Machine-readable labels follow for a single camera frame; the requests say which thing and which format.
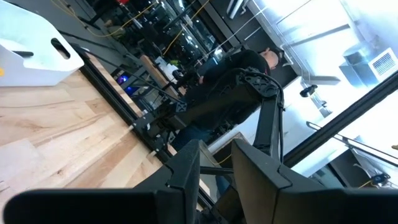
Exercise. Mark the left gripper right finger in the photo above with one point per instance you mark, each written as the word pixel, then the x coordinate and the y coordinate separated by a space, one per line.
pixel 264 186

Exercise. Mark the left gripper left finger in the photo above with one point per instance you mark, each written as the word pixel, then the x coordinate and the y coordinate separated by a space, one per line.
pixel 183 174

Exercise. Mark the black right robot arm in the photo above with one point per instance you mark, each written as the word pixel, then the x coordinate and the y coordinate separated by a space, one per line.
pixel 224 105

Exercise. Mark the black box with blue lights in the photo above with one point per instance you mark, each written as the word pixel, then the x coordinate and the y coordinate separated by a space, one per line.
pixel 127 85

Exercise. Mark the person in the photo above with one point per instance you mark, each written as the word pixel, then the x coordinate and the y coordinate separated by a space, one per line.
pixel 270 59

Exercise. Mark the white air vent grille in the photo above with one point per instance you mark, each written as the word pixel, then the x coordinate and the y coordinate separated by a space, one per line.
pixel 384 63

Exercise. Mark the white plastic bin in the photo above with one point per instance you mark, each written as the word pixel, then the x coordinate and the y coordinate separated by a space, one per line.
pixel 31 31

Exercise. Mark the black ceiling camera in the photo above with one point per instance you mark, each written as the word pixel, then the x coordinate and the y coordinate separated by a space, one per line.
pixel 308 91

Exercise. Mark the grey metal duct box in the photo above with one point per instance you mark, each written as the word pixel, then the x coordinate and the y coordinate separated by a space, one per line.
pixel 357 62

